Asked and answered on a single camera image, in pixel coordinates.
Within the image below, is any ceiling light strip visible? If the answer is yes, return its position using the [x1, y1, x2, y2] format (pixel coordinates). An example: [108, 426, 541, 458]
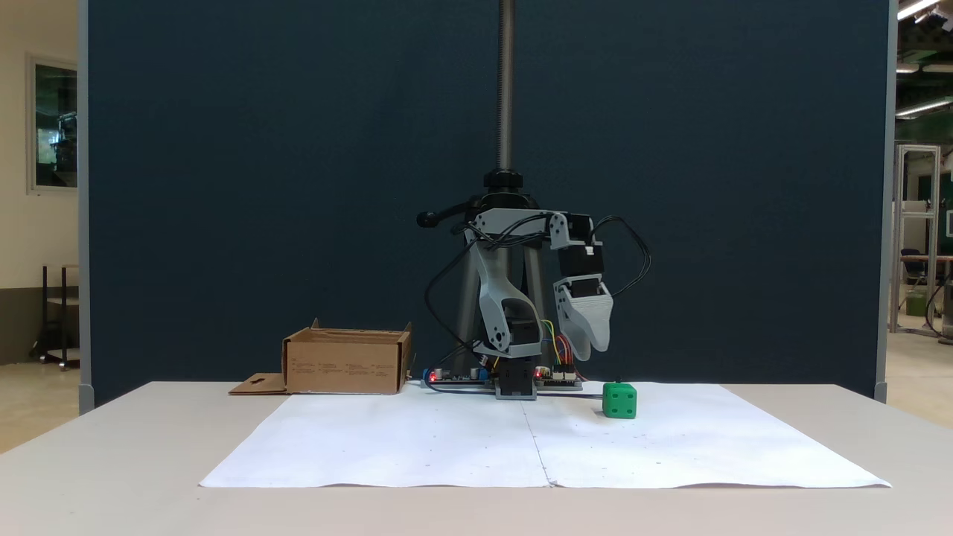
[896, 0, 953, 21]
[895, 96, 953, 119]

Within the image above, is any dark blue partition panel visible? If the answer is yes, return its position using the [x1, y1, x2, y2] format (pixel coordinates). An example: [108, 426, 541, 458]
[77, 0, 899, 415]

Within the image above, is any framed wall window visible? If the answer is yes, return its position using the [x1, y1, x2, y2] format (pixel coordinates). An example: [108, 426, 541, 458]
[28, 54, 80, 196]

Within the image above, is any black wrist motor cable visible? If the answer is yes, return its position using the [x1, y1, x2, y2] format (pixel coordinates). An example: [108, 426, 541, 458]
[465, 226, 556, 251]

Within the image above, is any green die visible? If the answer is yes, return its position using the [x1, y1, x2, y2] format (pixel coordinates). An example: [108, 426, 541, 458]
[602, 381, 639, 421]

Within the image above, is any grey ribbed moving gripper finger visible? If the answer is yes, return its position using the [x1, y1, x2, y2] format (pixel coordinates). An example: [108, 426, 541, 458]
[573, 292, 614, 354]

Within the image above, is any blue circuit board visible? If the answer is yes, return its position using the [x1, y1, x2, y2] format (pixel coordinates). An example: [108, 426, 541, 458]
[420, 366, 494, 389]

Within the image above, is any black shoulder motor cable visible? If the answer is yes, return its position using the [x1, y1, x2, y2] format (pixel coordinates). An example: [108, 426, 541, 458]
[424, 252, 486, 357]

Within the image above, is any brown cardboard box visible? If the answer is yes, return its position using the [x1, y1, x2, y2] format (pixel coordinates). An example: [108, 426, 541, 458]
[229, 319, 415, 396]

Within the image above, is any white paper sheet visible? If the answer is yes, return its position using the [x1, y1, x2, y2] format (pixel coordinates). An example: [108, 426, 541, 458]
[199, 382, 552, 490]
[523, 382, 893, 490]

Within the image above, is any aluminium profile frame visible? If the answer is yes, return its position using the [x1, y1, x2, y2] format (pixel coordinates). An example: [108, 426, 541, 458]
[889, 143, 943, 337]

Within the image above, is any black shelf cart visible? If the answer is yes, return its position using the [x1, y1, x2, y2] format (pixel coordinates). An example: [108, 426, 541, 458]
[30, 264, 81, 371]

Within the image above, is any circuit board with jumper wires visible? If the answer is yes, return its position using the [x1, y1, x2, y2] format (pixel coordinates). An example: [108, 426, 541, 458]
[536, 363, 584, 390]

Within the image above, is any black office chair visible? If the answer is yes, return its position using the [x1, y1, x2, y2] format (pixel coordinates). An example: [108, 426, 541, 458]
[900, 249, 928, 290]

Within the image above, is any coloured jumper wire bundle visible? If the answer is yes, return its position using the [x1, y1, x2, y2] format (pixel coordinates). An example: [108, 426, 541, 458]
[541, 319, 579, 370]

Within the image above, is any black camera tripod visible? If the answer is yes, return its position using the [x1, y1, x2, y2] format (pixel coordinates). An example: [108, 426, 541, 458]
[415, 0, 556, 373]

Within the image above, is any black gripper motor cable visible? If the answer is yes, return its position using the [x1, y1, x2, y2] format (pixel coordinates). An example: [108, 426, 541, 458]
[590, 215, 653, 299]

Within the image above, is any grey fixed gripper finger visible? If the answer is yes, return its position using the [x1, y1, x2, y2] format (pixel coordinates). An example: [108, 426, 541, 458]
[555, 287, 593, 363]

